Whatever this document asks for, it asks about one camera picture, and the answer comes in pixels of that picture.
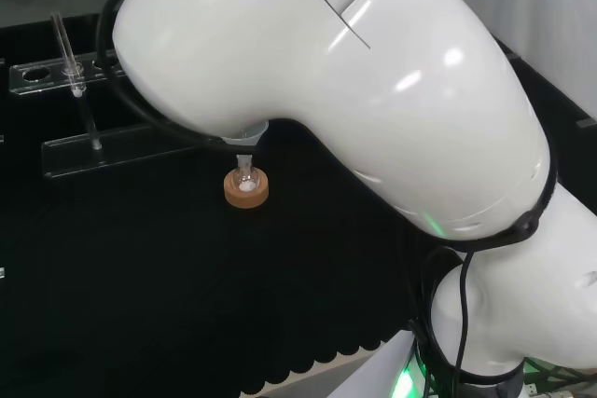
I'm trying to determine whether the small round-bottom glass flask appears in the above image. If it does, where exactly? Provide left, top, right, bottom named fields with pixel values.
left=234, top=154, right=260, bottom=193

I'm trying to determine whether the cork ring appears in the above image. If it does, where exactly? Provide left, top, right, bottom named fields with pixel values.
left=223, top=168, right=271, bottom=208

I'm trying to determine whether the black cloth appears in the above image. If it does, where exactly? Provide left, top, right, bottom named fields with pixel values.
left=0, top=14, right=597, bottom=398

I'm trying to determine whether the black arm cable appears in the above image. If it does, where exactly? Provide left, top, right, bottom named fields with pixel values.
left=94, top=0, right=234, bottom=153

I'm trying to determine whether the translucent plastic funnel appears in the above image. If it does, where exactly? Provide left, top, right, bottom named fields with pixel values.
left=222, top=120, right=272, bottom=158

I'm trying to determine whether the clear funnel stand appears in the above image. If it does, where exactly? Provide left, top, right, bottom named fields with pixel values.
left=7, top=12, right=209, bottom=181

